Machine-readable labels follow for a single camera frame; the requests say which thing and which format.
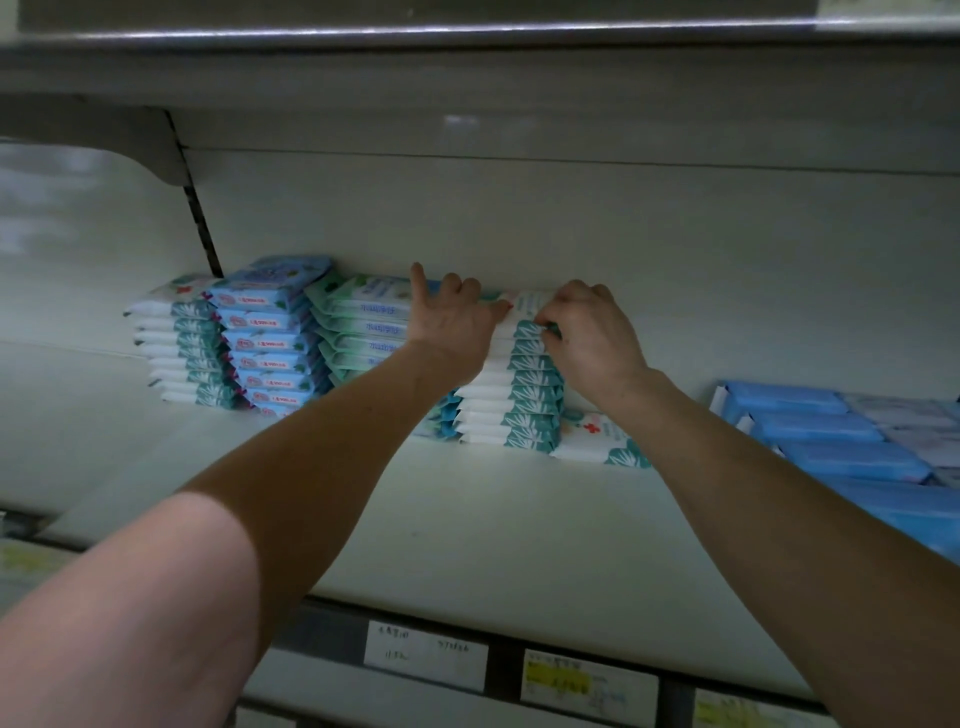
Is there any person's left hand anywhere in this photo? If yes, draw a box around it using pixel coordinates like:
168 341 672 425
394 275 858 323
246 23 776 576
402 265 515 389

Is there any person's right hand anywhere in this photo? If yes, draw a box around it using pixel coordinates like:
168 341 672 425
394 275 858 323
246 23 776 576
535 280 654 414

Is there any stack of blue green packets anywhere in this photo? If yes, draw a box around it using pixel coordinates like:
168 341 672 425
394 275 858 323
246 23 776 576
307 274 467 441

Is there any stack of white green packets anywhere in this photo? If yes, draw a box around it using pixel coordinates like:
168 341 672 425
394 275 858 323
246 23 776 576
124 273 242 410
454 318 569 452

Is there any metal store shelving unit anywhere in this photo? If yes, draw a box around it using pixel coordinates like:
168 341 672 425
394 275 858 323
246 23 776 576
0 0 960 728

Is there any stack of blue red packets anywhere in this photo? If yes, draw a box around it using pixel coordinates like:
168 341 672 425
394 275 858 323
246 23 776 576
205 255 335 417

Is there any person's right forearm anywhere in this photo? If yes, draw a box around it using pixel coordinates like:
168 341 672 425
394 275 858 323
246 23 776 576
622 382 960 728

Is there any person's left forearm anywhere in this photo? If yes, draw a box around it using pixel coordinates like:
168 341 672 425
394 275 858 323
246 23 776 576
0 352 452 728

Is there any row of blue white boxes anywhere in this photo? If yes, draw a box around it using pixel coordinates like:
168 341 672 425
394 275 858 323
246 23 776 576
708 379 960 564

